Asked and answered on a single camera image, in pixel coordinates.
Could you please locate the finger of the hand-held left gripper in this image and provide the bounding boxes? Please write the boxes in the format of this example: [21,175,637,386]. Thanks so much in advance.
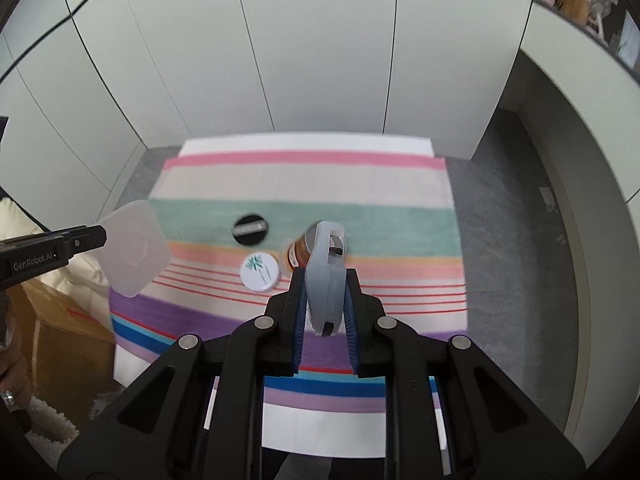
[62,224,109,262]

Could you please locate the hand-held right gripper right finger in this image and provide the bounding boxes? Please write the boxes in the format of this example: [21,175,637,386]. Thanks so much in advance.
[344,268,586,480]

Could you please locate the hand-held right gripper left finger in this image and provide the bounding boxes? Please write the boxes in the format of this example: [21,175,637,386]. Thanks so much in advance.
[60,267,308,480]

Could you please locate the clear plastic case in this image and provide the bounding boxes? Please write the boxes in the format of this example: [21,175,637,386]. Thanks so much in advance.
[97,200,171,298]

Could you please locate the white round palm-print lid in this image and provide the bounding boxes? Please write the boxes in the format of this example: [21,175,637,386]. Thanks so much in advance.
[240,251,281,292]

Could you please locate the orange jar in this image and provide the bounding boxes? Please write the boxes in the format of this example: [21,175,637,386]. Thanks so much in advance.
[285,227,321,276]

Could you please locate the brown cardboard box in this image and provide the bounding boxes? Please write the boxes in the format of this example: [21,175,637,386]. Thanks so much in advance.
[7,280,121,426]

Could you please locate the black round lid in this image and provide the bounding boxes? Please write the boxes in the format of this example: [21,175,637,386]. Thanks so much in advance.
[231,213,270,247]

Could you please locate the person's left hand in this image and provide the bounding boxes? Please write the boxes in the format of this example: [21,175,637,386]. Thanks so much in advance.
[0,342,32,411]

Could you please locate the cream padded armchair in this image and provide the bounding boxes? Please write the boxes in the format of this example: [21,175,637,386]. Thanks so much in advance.
[0,195,113,311]

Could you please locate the white table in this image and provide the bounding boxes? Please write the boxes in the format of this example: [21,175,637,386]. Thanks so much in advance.
[112,134,468,461]

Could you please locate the striped cloth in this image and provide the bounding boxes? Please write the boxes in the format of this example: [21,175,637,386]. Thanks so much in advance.
[107,152,468,413]

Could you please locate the black pants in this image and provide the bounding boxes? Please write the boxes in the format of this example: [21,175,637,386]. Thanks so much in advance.
[260,447,388,480]

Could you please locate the white curved counter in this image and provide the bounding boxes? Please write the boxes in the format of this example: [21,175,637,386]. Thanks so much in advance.
[470,0,640,461]

